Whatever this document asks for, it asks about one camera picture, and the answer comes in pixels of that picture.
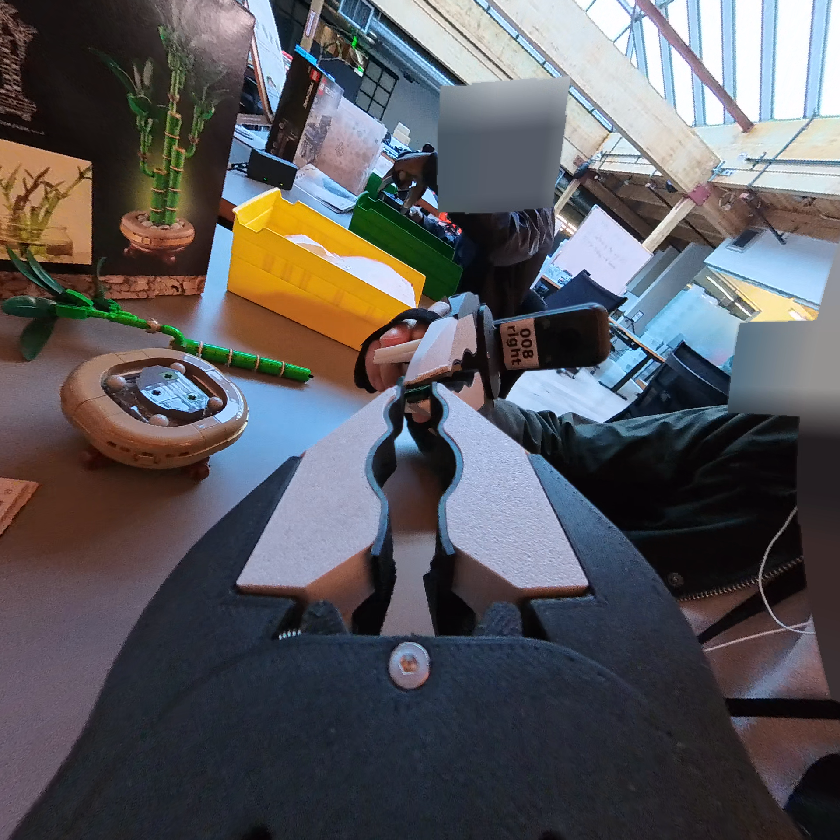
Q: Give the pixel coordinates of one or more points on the tan brick-built pot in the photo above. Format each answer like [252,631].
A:
[154,420]

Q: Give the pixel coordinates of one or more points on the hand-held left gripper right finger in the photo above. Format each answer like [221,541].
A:
[512,512]

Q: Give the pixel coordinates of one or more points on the yellow plastic bin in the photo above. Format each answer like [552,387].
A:
[295,282]

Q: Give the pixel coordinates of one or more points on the white instruction booklet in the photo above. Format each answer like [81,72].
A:
[13,502]

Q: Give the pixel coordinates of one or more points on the grey desk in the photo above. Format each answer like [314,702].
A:
[131,590]

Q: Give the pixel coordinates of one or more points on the black bamboo building set box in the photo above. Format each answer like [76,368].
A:
[65,98]

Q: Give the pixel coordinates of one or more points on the black product box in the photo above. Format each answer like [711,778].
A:
[292,111]

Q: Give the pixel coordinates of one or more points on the green plastic bin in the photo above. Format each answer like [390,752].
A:
[400,243]

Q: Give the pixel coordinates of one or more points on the black office chair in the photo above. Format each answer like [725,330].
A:
[682,380]
[584,295]

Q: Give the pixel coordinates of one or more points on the person's torso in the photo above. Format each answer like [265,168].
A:
[748,669]

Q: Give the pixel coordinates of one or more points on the black electronic box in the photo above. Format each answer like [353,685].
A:
[272,169]

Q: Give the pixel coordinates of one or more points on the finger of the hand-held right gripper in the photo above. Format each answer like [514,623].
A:
[421,412]
[446,348]

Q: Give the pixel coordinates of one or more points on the person's right hand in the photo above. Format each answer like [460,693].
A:
[394,333]

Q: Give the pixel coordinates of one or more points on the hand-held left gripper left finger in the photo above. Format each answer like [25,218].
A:
[308,512]

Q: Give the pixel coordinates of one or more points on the whiteboard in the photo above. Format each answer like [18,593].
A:
[600,249]

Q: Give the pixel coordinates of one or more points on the green brick bamboo stalk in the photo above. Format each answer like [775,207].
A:
[243,359]

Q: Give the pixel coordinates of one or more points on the white plastic bags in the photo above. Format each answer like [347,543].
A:
[367,275]

